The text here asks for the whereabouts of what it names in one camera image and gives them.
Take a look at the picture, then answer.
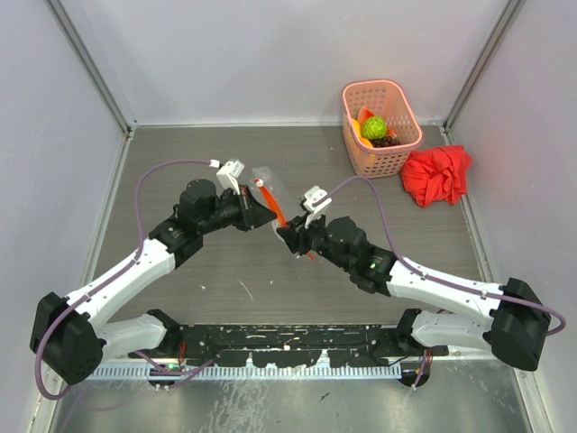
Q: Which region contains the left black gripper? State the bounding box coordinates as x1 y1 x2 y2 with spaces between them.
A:
198 185 276 235

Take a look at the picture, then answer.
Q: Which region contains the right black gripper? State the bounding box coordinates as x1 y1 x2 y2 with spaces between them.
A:
277 208 353 272

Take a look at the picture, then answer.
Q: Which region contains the clear orange zip top bag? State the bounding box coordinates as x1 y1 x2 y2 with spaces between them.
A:
251 166 305 241

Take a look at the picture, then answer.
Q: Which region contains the green toy custard apple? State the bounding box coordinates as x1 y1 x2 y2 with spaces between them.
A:
362 115 388 140

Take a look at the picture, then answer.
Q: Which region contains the pink plastic basket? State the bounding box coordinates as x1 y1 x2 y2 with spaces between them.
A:
342 79 425 178

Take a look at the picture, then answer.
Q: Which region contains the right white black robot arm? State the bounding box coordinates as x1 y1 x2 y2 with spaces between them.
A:
277 216 551 372

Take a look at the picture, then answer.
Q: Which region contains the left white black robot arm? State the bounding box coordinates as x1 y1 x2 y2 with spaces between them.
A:
31 179 277 385

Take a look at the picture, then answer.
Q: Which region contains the orange toy fruit slice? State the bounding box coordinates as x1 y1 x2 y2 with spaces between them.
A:
351 117 373 148

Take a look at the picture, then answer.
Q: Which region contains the purple toy grape bunch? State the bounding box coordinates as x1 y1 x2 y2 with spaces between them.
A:
371 136 400 148

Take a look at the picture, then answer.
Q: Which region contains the toy watermelon slice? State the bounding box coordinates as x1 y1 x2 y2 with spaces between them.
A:
357 106 397 137

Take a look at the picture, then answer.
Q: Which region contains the red crumpled cloth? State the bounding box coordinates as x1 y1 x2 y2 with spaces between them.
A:
400 145 472 208

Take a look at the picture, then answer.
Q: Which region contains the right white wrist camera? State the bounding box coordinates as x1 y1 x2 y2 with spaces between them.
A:
301 186 332 228

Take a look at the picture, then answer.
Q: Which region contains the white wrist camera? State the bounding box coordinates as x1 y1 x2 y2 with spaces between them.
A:
209 160 245 195
301 186 332 228

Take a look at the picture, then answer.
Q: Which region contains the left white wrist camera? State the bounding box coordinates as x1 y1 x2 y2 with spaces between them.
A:
209 160 245 195

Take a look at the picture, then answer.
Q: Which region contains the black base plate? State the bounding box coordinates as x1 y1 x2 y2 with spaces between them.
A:
143 325 422 368

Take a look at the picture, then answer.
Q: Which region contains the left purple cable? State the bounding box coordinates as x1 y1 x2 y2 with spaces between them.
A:
34 158 213 401

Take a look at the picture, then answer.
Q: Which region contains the grey slotted cable duct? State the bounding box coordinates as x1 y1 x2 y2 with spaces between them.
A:
88 362 402 381

